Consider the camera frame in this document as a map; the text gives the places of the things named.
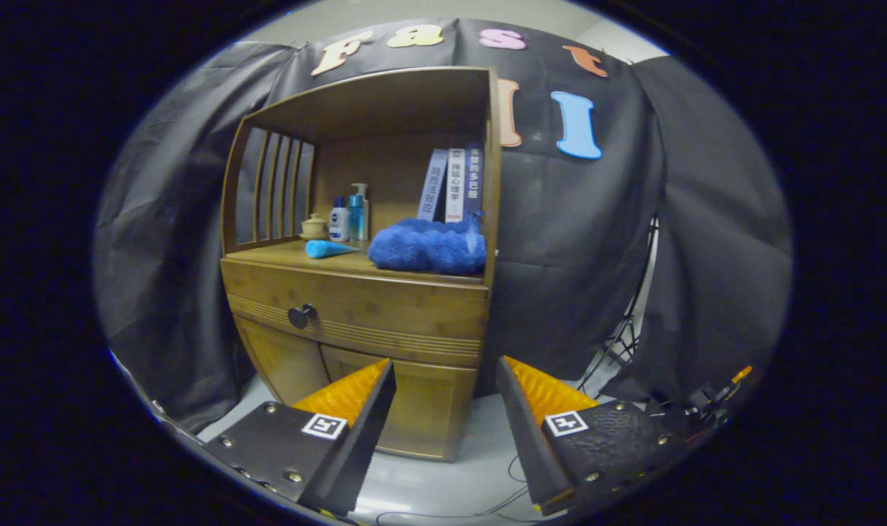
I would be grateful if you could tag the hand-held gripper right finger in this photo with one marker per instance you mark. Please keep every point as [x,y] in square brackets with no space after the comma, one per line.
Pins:
[520,431]

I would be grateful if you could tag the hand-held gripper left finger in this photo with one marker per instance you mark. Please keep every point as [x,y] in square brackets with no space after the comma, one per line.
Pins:
[370,431]

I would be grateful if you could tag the black drawer knob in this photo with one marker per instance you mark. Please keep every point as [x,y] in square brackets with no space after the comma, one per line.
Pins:
[302,315]

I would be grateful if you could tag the blue white tube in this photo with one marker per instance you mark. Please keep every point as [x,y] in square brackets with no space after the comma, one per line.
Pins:
[329,249]

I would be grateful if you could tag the wooden cabinet door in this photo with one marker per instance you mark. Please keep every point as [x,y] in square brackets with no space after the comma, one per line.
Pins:
[283,361]
[429,409]

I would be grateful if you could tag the wooden countertop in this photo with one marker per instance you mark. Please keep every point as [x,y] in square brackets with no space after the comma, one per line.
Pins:
[341,261]

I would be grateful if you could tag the wooden cabinet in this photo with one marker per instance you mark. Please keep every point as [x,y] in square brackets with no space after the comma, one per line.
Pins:
[385,102]

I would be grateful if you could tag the black light stand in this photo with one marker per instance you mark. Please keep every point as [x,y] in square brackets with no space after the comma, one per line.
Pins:
[622,332]

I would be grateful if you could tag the black orange device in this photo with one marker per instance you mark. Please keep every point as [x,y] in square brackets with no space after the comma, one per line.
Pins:
[706,402]

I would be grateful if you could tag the blue towel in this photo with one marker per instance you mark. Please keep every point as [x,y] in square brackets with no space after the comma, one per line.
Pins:
[427,248]

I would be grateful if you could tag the black backdrop cloth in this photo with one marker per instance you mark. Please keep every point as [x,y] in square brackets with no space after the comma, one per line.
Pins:
[597,256]

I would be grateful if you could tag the cream lidded teacup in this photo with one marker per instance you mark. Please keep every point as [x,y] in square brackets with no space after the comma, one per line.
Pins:
[313,228]

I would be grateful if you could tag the white bottle blue cap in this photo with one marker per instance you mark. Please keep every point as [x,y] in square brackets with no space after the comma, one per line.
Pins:
[339,222]

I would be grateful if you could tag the blue pump bottle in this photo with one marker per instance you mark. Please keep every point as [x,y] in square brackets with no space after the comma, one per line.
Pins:
[357,215]

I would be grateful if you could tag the white spine book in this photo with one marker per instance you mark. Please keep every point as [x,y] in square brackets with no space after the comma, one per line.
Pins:
[455,184]

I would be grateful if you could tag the dark blue book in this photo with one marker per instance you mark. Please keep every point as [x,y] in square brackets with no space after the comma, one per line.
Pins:
[473,179]

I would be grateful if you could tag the grey blue book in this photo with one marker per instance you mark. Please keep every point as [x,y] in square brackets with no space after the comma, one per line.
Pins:
[434,183]

